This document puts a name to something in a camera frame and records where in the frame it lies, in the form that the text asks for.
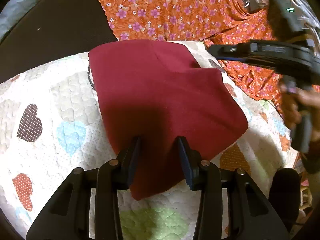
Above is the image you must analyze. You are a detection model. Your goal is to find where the person's right hand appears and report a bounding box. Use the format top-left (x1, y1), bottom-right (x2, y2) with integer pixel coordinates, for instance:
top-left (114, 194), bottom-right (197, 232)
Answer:
top-left (279, 83), bottom-right (320, 156)

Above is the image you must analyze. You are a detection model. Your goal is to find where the orange floral bedsheet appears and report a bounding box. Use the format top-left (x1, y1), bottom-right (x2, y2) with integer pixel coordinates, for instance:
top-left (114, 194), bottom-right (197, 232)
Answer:
top-left (87, 0), bottom-right (320, 111)

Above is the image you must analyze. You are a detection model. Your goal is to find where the maroon red garment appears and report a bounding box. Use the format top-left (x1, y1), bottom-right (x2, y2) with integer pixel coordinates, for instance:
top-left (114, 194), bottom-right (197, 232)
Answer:
top-left (88, 40), bottom-right (248, 200)

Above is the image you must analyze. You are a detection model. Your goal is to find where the black folded cloth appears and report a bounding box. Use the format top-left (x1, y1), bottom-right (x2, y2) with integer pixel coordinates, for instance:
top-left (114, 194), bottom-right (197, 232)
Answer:
top-left (1, 0), bottom-right (116, 82)

